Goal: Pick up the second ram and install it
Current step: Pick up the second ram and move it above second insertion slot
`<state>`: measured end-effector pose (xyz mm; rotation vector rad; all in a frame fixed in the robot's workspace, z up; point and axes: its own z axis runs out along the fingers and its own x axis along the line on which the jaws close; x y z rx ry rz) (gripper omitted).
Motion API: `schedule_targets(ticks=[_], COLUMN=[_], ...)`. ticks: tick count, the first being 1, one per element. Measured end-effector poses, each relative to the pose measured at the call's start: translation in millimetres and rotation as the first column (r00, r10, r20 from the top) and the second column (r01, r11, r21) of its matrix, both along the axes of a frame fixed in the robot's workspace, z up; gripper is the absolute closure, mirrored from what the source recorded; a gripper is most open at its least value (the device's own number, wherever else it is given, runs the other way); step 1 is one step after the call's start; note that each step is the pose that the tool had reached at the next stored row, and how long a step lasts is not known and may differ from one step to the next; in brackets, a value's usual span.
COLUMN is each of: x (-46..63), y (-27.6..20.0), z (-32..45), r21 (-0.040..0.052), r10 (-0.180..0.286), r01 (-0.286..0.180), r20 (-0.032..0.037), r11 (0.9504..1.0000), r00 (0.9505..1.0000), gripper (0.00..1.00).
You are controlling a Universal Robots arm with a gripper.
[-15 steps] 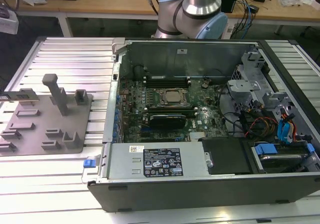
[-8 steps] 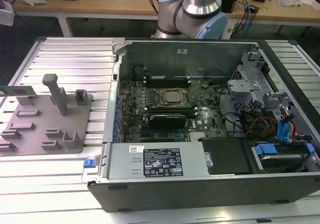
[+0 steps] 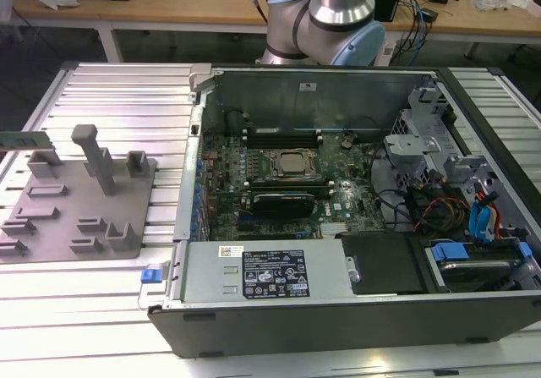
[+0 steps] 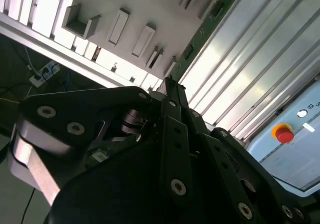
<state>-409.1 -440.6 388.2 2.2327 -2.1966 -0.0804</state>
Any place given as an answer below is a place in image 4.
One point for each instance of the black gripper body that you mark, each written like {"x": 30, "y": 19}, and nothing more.
{"x": 112, "y": 196}

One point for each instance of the green RAM stick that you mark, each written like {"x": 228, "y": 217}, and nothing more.
{"x": 200, "y": 36}

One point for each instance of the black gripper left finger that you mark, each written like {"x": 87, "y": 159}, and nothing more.
{"x": 82, "y": 108}

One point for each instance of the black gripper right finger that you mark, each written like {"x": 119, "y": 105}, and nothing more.
{"x": 225, "y": 164}

